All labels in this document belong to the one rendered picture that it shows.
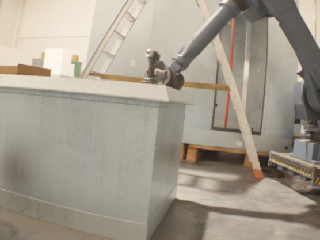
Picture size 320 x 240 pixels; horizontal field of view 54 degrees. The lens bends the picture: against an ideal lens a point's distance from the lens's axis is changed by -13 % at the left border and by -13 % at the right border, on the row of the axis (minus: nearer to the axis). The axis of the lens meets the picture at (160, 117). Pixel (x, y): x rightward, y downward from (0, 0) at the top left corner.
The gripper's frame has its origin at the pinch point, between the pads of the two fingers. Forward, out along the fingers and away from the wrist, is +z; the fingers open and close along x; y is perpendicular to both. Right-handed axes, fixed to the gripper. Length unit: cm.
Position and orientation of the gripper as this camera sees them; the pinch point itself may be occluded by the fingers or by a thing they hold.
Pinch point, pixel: (151, 72)
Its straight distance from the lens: 204.1
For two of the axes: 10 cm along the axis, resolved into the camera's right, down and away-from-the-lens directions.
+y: -1.0, 9.9, 0.4
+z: -2.4, 0.2, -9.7
